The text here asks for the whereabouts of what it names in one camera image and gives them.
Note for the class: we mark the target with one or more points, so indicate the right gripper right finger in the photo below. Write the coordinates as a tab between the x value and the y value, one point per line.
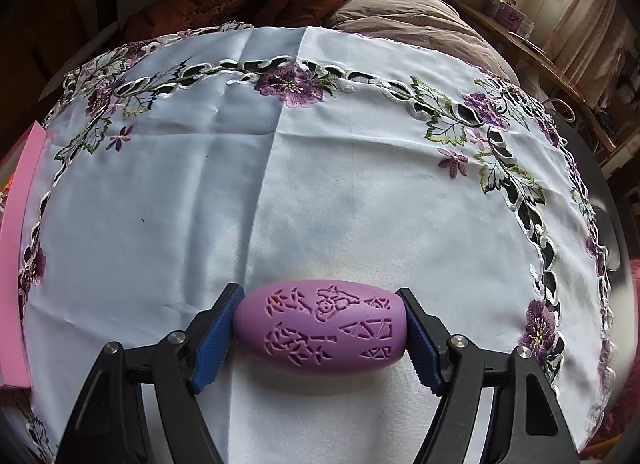
427	345

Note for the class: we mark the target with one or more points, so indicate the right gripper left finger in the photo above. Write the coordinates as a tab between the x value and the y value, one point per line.
210	336

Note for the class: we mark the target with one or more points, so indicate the purple carved egg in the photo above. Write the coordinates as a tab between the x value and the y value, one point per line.
323	327

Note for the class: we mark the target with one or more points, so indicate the white embroidered floral tablecloth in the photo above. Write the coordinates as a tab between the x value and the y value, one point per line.
175	166

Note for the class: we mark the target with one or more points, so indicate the pink shallow cardboard box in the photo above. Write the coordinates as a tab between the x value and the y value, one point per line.
14	363

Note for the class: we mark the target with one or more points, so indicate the wooden side shelf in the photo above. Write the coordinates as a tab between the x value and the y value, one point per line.
514	49

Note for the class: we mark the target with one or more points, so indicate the beige pink pillow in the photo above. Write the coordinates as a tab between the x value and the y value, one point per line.
430	24

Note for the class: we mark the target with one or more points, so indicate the purple gift box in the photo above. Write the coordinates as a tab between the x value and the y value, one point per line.
507	14

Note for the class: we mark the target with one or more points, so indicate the pink window curtain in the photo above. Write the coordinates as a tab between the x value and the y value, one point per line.
589	45

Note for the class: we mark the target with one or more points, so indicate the rust brown quilted jacket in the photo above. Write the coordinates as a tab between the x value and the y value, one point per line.
170	16

